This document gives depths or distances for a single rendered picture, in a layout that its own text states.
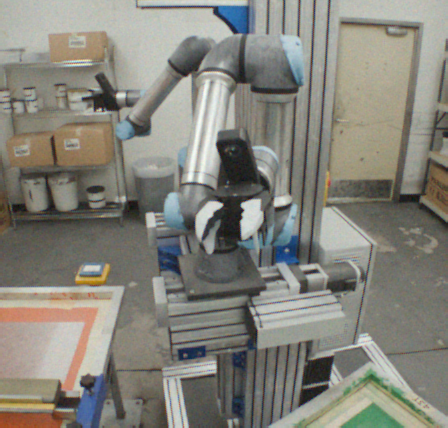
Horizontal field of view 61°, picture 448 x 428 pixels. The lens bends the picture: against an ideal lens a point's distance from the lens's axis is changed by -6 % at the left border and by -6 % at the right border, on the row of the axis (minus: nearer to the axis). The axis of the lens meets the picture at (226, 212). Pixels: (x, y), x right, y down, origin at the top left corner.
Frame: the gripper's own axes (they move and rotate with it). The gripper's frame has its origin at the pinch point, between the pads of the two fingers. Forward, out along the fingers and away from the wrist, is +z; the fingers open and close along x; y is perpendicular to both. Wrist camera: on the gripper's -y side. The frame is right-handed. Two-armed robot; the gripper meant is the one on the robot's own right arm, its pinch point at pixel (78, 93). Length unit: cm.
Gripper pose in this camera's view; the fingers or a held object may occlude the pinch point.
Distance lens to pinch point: 189.0
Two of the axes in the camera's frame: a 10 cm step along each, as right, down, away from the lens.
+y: 0.3, 8.5, 5.2
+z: -9.7, -0.9, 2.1
